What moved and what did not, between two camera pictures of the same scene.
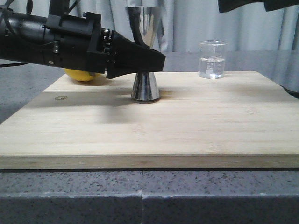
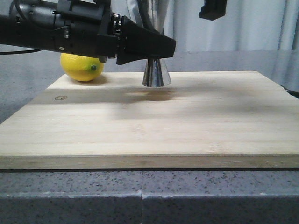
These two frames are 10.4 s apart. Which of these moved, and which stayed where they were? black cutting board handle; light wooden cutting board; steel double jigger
Moved: steel double jigger
Stayed: black cutting board handle; light wooden cutting board
